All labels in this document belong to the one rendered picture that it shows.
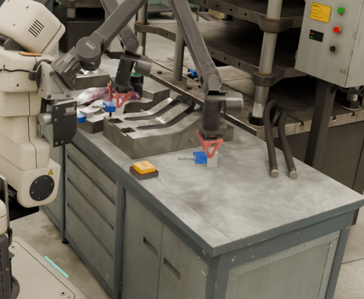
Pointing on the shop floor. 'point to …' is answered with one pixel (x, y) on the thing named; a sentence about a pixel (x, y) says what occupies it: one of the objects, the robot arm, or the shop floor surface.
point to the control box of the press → (335, 57)
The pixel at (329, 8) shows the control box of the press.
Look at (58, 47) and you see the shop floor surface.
